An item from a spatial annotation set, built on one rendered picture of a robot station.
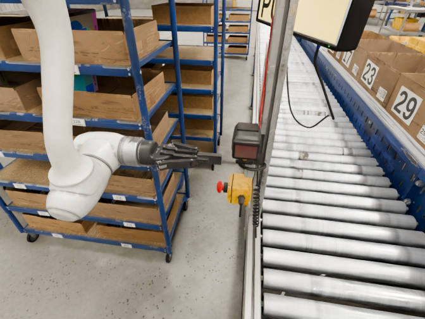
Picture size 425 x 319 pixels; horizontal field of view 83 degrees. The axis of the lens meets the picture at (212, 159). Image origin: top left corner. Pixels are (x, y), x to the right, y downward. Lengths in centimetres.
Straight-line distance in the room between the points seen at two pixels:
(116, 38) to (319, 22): 59
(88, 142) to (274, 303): 64
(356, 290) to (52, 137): 79
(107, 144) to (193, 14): 126
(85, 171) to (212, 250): 113
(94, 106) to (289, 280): 87
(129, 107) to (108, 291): 104
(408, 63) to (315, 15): 120
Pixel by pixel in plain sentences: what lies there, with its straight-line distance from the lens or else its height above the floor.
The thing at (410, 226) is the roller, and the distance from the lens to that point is 102.
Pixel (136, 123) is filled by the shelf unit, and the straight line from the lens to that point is 94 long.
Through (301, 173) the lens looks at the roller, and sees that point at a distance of 103.
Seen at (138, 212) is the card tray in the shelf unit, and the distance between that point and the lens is 134.
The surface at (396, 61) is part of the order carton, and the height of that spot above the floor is 101.
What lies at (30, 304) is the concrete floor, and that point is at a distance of 176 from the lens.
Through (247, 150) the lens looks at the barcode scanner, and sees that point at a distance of 52.
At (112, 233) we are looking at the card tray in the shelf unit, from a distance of 159.
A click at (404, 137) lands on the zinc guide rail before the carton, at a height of 89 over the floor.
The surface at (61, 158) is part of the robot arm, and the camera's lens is 63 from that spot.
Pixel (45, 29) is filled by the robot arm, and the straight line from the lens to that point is 61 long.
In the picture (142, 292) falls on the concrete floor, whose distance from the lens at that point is 155.
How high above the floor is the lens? 136
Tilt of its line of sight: 36 degrees down
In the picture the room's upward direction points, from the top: straight up
